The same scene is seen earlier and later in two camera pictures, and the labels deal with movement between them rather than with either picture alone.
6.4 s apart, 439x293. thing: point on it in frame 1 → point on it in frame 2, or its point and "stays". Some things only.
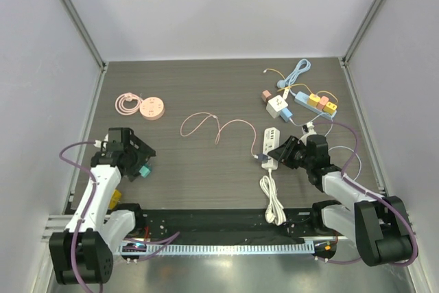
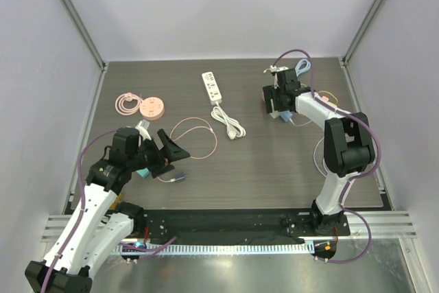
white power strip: [271, 138] → [212, 87]
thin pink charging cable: [219, 131] → [186, 131]
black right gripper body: [286, 151] → [269, 99]
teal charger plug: [145, 171] stays
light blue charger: [285, 114] stays
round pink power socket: [151, 108] stays
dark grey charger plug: [263, 158] → [178, 176]
